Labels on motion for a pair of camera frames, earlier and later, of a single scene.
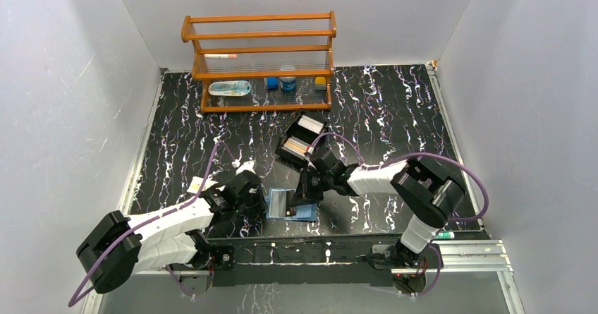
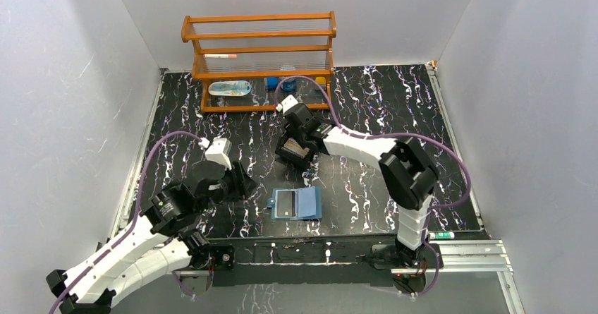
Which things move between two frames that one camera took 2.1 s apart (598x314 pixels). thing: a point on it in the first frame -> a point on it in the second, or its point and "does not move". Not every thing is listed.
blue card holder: (275, 204) does not move
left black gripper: (258, 200) -> (238, 180)
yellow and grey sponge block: (320, 83) does not move
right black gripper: (304, 195) -> (293, 133)
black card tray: (298, 140) does not move
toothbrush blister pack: (230, 88) does not move
